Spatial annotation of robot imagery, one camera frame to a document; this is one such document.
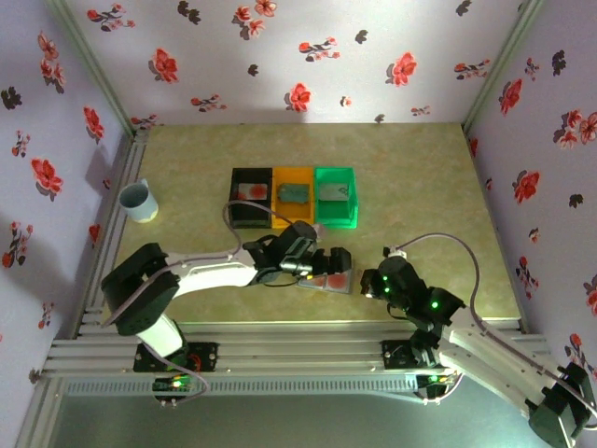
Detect white red card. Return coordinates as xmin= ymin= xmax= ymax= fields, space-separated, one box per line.
xmin=305 ymin=273 xmax=351 ymax=294
xmin=237 ymin=183 xmax=269 ymax=203

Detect teal card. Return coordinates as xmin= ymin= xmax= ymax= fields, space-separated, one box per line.
xmin=278 ymin=182 xmax=312 ymax=205
xmin=277 ymin=184 xmax=311 ymax=204

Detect grey card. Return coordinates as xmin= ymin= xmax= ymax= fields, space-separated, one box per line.
xmin=318 ymin=184 xmax=352 ymax=203

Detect orange plastic bin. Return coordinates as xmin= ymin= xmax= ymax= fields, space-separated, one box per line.
xmin=271 ymin=166 xmax=316 ymax=231

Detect green plastic bin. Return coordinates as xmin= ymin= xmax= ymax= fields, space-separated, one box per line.
xmin=313 ymin=165 xmax=361 ymax=231

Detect black plastic bin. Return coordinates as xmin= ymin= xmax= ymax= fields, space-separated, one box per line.
xmin=229 ymin=166 xmax=275 ymax=231

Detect right controller board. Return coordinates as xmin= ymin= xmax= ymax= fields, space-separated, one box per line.
xmin=416 ymin=371 xmax=457 ymax=406

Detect controller board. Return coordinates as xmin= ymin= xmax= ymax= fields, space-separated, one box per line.
xmin=152 ymin=376 xmax=198 ymax=407
xmin=416 ymin=371 xmax=457 ymax=406

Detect blue mug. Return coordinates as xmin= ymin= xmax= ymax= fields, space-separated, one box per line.
xmin=119 ymin=179 xmax=160 ymax=225

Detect left controller board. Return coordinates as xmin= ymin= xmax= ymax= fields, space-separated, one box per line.
xmin=152 ymin=376 xmax=198 ymax=407

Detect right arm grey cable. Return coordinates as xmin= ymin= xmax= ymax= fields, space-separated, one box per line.
xmin=396 ymin=231 xmax=597 ymax=430

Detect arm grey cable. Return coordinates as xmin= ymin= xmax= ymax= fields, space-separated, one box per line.
xmin=104 ymin=201 xmax=327 ymax=408
xmin=396 ymin=231 xmax=597 ymax=430

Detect left arm grey cable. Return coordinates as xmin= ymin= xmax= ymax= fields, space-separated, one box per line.
xmin=104 ymin=201 xmax=327 ymax=408

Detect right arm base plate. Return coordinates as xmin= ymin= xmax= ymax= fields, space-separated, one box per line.
xmin=381 ymin=339 xmax=467 ymax=372

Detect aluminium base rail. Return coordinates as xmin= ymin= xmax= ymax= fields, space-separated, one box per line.
xmin=44 ymin=320 xmax=552 ymax=378

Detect slotted cable duct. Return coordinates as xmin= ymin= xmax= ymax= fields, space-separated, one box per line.
xmin=60 ymin=375 xmax=548 ymax=399

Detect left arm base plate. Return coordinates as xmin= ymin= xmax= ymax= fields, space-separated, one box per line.
xmin=133 ymin=342 xmax=220 ymax=374

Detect aluminium side rail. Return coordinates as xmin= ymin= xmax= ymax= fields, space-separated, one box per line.
xmin=74 ymin=126 xmax=151 ymax=338

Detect aluminium corner post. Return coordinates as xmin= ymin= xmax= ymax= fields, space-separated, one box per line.
xmin=460 ymin=0 xmax=546 ymax=134
xmin=46 ymin=0 xmax=139 ymax=137

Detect aluminium frame strut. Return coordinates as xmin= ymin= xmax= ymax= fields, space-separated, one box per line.
xmin=13 ymin=376 xmax=64 ymax=448

